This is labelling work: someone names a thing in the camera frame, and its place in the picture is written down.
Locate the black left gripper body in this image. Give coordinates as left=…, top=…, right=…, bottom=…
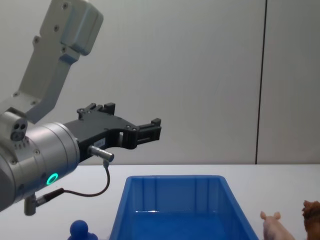
left=63, top=114, right=138, bottom=166

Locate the blue plastic bin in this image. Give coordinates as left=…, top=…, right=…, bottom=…
left=108, top=174, right=261, bottom=240

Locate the blue toy figure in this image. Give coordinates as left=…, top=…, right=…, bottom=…
left=68, top=219, right=100, bottom=240

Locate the pink toy pig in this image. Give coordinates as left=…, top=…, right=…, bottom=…
left=259, top=210, right=296, bottom=240

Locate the brown toy animal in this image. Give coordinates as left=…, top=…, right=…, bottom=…
left=301, top=199, right=320, bottom=240

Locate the thin dark gripper cable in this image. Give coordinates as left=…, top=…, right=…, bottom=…
left=36, top=159, right=111, bottom=203

